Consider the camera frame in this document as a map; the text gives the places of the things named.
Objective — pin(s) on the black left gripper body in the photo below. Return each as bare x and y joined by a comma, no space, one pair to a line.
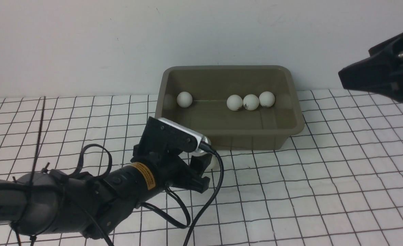
158,171

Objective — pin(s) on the white grid-pattern table mat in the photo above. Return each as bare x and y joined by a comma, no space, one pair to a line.
337,183

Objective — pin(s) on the olive plastic storage bin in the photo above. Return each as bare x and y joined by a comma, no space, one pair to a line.
210,87

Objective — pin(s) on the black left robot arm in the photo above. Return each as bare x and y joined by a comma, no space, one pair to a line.
53,202

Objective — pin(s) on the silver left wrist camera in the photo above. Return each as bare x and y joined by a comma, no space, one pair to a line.
162,135

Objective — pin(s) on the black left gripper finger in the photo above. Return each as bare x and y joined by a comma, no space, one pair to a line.
198,164

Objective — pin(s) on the black cable tie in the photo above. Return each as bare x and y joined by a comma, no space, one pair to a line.
36,154

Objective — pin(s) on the white ping-pong ball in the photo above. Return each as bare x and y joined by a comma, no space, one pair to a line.
184,99
234,102
267,99
212,160
251,102

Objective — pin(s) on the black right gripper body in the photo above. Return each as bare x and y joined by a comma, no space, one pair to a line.
381,73

